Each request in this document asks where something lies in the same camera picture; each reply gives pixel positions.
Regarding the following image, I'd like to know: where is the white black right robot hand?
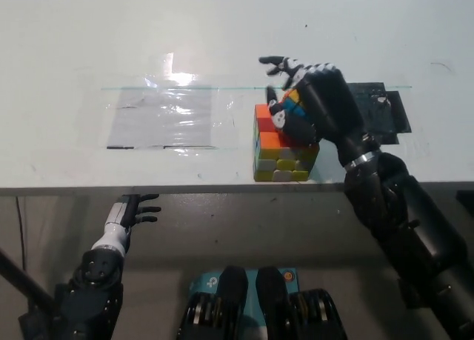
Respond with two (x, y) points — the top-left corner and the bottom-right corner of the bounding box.
(258, 55), (383, 169)

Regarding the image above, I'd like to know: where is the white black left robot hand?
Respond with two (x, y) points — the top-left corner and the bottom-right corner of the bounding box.
(90, 193), (162, 253)

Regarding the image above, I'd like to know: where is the small brick-studded puzzle cube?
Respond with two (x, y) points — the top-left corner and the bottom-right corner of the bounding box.
(278, 88), (311, 119)

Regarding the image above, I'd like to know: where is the big orange red puzzle cube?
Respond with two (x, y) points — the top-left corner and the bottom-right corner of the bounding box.
(253, 103), (321, 183)

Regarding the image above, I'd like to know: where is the black tape patch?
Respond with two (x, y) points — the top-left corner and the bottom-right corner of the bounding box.
(347, 81), (413, 146)

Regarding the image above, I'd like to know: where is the clear film over grey sheet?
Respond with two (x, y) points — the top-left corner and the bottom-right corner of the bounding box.
(102, 71), (238, 151)

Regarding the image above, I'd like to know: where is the black diagonal pole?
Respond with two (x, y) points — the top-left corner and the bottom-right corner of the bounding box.
(0, 246), (56, 313)

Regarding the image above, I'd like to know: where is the thin black cable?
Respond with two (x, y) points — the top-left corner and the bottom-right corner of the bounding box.
(14, 195), (27, 270)

